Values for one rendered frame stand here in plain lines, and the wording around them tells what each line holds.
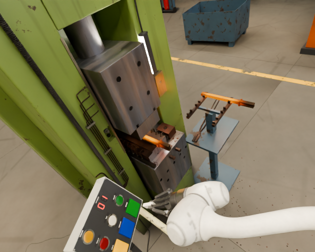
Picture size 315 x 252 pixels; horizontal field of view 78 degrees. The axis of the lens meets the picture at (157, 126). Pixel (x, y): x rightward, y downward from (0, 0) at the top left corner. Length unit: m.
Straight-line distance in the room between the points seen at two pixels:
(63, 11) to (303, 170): 2.40
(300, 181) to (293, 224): 1.73
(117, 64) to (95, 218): 0.71
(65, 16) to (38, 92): 0.33
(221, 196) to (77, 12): 0.93
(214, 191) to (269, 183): 1.61
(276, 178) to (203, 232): 1.79
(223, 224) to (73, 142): 0.78
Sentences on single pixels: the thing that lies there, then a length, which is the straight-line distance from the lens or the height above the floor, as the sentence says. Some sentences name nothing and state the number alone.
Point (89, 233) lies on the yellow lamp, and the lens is 1.00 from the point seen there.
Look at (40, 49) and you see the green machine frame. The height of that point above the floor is 1.80.
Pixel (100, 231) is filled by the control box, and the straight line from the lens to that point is 1.03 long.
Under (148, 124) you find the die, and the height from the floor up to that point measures 1.21.
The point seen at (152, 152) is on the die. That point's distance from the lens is 1.33.
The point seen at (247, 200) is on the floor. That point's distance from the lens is 2.21.
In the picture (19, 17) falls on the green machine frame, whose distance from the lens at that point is 0.91.
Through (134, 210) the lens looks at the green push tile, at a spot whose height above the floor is 1.00.
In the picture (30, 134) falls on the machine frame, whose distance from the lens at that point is 1.47.
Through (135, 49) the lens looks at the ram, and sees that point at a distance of 1.02.
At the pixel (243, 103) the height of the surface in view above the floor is 1.03.
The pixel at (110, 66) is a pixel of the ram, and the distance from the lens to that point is 0.92.
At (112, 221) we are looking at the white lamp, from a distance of 1.06.
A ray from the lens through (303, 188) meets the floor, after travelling 2.39.
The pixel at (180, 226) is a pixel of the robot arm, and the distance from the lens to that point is 0.64.
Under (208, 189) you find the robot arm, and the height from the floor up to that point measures 1.30.
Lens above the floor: 1.98
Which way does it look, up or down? 42 degrees down
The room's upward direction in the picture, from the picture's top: 18 degrees counter-clockwise
